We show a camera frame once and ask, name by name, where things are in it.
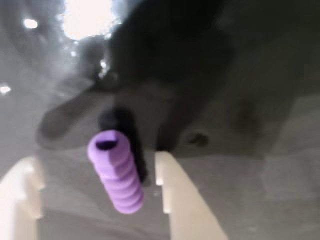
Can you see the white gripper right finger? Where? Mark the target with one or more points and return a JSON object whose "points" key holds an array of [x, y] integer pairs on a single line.
{"points": [[187, 200]]}

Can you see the black table mat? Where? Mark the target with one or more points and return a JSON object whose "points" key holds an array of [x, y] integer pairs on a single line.
{"points": [[237, 112]]}

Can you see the purple ribbed pen grip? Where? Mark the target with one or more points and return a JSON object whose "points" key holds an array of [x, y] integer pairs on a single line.
{"points": [[120, 180]]}

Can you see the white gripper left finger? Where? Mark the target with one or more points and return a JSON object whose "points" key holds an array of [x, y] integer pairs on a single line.
{"points": [[17, 200]]}

